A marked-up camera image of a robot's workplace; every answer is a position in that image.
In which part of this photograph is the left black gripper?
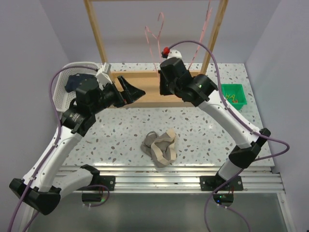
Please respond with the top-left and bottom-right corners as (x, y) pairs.
(90, 74), (145, 114)

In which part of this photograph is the navy blue underwear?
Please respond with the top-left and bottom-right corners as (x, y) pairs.
(65, 73), (95, 93)

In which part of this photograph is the grey beige underwear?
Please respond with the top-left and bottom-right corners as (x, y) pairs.
(140, 129), (177, 168)

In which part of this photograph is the pink wire hanger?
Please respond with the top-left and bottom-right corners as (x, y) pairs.
(188, 0), (212, 69)

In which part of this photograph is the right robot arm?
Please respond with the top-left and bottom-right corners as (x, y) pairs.
(159, 58), (270, 190)

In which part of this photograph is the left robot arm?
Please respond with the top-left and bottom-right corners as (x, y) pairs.
(9, 76), (146, 215)

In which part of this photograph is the wooden clothes rack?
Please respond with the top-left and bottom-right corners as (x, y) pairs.
(84, 0), (228, 108)

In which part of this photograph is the green plastic bin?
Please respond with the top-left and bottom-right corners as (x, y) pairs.
(221, 84), (247, 110)

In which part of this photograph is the white plastic basket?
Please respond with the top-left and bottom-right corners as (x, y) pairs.
(53, 61), (99, 113)

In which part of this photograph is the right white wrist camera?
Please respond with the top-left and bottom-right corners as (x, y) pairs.
(161, 47), (182, 59)

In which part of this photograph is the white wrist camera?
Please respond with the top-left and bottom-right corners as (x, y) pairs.
(95, 62), (112, 86)
(161, 47), (182, 59)

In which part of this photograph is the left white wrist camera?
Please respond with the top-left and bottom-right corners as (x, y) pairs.
(95, 62), (112, 86)

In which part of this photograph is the aluminium rail base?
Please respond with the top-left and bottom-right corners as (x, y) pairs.
(31, 113), (288, 194)

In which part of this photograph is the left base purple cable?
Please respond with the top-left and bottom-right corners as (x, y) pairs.
(82, 184), (111, 209)

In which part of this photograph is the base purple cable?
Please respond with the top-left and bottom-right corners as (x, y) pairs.
(82, 184), (111, 209)
(217, 188), (252, 232)

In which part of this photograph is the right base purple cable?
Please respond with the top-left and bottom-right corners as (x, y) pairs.
(217, 188), (252, 232)

